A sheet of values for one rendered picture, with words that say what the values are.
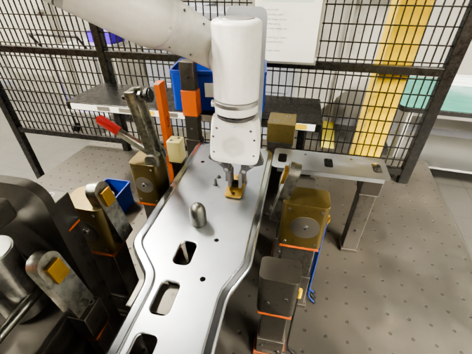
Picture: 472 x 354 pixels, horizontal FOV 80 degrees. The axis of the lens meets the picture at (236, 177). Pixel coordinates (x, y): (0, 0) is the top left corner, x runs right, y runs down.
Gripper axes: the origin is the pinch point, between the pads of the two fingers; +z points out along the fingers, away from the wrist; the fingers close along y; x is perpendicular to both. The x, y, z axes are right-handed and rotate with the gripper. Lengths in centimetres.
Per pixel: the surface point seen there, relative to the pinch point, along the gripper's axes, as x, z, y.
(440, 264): 14, 33, 60
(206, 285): -25.7, 3.1, 0.8
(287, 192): -7.3, -3.2, 11.7
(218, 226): -12.8, 3.1, -0.8
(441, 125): 259, 91, 164
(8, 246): -32.2, -7.4, -24.4
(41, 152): 140, 104, -223
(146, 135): -1.7, -9.2, -19.2
